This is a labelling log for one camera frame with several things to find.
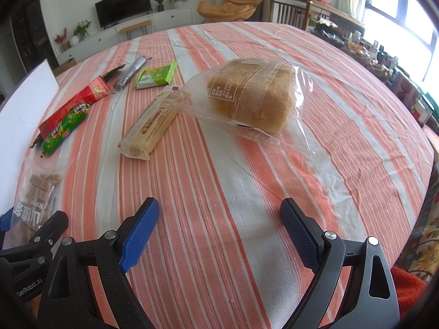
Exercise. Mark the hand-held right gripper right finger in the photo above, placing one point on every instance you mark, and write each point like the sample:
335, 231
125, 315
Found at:
301, 236

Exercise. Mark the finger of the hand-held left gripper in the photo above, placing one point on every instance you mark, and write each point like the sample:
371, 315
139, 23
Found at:
44, 234
4, 222

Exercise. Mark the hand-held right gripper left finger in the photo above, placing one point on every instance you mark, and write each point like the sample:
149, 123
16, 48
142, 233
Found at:
137, 240

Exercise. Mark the clear bag of brown cubes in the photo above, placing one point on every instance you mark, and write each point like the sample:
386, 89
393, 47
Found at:
37, 188

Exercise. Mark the green sausage packet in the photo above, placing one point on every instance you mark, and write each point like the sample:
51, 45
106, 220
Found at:
58, 133

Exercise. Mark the beige biscuit packet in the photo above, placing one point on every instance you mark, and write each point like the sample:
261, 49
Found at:
151, 123

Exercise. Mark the red snack packet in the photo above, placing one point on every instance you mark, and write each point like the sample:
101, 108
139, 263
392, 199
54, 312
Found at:
79, 102

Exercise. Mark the bread loaf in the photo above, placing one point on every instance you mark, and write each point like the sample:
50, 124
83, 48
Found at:
250, 92

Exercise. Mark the green snack packet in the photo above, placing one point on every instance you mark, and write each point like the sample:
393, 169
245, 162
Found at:
154, 75

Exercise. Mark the dark cookie roll packet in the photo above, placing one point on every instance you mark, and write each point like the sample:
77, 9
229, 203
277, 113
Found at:
130, 72

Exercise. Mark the orange striped tablecloth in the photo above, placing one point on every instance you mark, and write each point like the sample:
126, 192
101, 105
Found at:
240, 178

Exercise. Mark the white board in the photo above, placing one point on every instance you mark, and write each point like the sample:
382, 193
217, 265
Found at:
24, 116

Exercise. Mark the floral cloth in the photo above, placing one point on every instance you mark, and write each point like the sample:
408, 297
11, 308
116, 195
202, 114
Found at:
420, 246

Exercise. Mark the red fleece cloth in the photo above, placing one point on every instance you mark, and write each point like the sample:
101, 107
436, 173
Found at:
408, 294

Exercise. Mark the cardboard box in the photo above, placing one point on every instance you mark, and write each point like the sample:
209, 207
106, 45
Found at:
65, 65

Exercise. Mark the cluttered side shelf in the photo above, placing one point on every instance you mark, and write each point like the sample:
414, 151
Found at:
394, 72

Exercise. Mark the red flower arrangement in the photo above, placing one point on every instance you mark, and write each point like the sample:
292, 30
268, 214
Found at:
61, 37

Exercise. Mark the dark shelf unit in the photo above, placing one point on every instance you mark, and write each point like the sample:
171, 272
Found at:
32, 24

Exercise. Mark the bushy plant in white pot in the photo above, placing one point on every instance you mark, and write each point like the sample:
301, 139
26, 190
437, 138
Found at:
81, 29

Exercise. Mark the wooden stool with metal legs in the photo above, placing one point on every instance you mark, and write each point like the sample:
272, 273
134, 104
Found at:
135, 26

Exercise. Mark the wooden dining table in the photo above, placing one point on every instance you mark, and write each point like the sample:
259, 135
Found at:
336, 15

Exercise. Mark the white tv cabinet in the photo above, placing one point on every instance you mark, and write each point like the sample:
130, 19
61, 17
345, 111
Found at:
171, 17

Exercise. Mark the dark wooden chair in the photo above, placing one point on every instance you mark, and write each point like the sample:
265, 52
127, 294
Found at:
288, 10

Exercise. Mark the black television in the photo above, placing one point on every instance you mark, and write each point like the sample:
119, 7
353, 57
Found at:
123, 5

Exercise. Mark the small potted plant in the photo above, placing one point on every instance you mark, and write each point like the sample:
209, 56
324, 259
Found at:
159, 3

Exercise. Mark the orange lounge chair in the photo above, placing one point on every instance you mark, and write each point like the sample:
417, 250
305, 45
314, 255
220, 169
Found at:
233, 7

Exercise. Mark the window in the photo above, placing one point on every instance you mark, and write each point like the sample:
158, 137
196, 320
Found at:
394, 3

